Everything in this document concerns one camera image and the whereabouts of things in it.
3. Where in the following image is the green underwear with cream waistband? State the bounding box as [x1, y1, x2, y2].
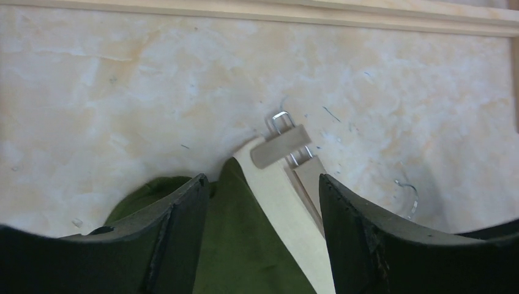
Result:
[104, 135, 337, 294]

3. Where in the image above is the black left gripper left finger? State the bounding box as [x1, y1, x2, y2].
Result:
[1, 174, 210, 293]

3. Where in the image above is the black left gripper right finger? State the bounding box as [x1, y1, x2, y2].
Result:
[319, 174, 518, 293]

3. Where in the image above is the beige clip hanger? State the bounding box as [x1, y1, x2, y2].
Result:
[249, 110, 419, 238]

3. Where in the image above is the light wooden clothes rack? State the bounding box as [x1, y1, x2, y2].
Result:
[0, 0, 519, 135]

